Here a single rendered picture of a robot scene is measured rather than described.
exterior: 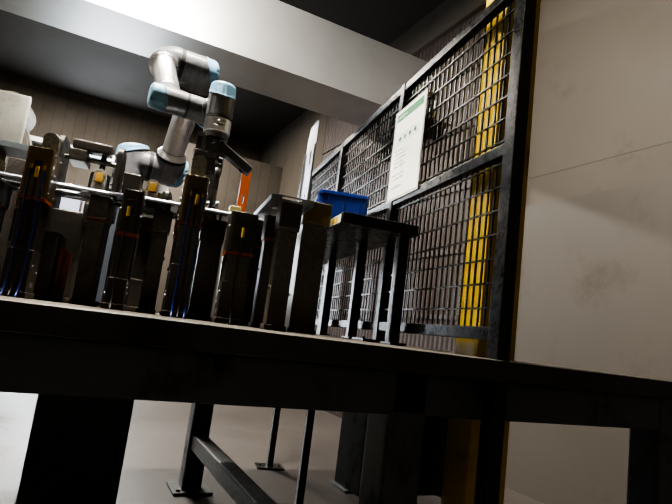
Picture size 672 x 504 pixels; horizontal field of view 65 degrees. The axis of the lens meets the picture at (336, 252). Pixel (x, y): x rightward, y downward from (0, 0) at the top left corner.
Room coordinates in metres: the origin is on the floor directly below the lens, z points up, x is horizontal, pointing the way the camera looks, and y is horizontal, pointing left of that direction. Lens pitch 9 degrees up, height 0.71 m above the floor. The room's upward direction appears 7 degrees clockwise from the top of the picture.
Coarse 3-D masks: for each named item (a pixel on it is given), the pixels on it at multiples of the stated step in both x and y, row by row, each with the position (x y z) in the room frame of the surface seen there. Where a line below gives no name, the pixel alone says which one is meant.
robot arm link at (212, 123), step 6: (210, 120) 1.42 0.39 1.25; (216, 120) 1.42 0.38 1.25; (222, 120) 1.43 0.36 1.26; (228, 120) 1.44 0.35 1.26; (204, 126) 1.44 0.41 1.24; (210, 126) 1.42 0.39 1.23; (216, 126) 1.42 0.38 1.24; (222, 126) 1.43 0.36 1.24; (228, 126) 1.44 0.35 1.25; (222, 132) 1.44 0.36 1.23; (228, 132) 1.45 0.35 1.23
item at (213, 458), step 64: (0, 384) 0.72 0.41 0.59; (64, 384) 0.75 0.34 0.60; (128, 384) 0.79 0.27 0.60; (192, 384) 0.83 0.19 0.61; (256, 384) 0.87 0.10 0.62; (320, 384) 0.92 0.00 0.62; (384, 384) 0.97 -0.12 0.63; (448, 384) 1.04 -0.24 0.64; (512, 384) 1.11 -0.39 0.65; (192, 448) 2.26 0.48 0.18; (384, 448) 0.99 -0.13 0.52; (640, 448) 1.36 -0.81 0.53
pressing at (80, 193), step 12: (60, 192) 1.44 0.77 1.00; (72, 192) 1.42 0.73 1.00; (84, 192) 1.41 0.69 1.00; (96, 192) 1.34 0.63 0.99; (108, 192) 1.34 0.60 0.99; (120, 204) 1.50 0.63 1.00; (156, 204) 1.45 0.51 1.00; (168, 204) 1.42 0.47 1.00; (204, 216) 1.53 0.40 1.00; (216, 216) 1.51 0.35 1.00; (228, 216) 1.48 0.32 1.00
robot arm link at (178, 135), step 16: (192, 64) 1.74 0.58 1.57; (208, 64) 1.76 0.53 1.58; (192, 80) 1.77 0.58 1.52; (208, 80) 1.78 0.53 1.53; (176, 128) 1.91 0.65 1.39; (192, 128) 1.93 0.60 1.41; (176, 144) 1.95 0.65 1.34; (160, 160) 1.98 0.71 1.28; (176, 160) 1.99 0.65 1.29; (160, 176) 2.01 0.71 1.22; (176, 176) 2.03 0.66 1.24
